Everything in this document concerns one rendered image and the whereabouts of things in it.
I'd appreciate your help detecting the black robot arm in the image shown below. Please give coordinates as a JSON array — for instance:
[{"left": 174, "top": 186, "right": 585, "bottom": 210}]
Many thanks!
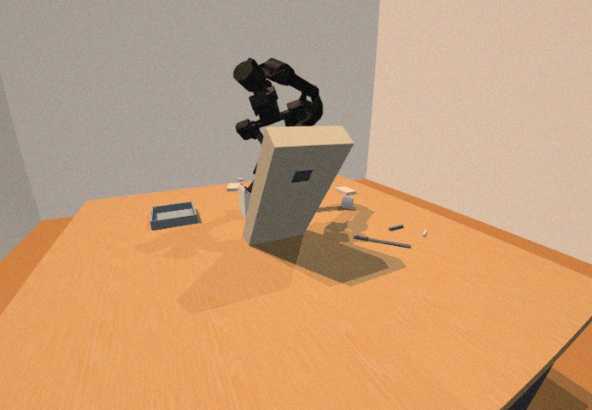
[{"left": 233, "top": 58, "right": 323, "bottom": 126}]

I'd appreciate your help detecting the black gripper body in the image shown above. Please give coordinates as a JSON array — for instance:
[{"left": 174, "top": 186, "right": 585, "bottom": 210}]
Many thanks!
[{"left": 235, "top": 99, "right": 307, "bottom": 140}]

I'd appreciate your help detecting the beige service panel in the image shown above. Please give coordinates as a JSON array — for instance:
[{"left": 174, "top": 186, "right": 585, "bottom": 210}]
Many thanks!
[{"left": 242, "top": 126, "right": 354, "bottom": 246}]

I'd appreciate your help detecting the dark grey thin bar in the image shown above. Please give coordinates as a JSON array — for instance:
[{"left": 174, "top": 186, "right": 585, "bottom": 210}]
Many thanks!
[{"left": 353, "top": 235, "right": 411, "bottom": 249}]

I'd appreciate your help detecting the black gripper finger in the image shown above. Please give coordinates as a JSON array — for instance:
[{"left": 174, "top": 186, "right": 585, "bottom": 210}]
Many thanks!
[
  {"left": 246, "top": 125, "right": 263, "bottom": 144},
  {"left": 283, "top": 111, "right": 298, "bottom": 126}
]

